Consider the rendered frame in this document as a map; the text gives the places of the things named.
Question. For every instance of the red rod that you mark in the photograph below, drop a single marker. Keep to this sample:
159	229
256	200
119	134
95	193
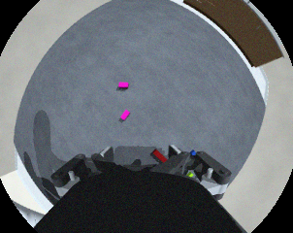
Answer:
159	155

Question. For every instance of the small magenta block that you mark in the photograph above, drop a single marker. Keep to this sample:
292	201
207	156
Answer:
123	85
125	114

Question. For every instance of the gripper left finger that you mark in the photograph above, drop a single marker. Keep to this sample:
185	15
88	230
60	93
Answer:
79	167

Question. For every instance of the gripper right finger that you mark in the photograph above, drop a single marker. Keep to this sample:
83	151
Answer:
211	174

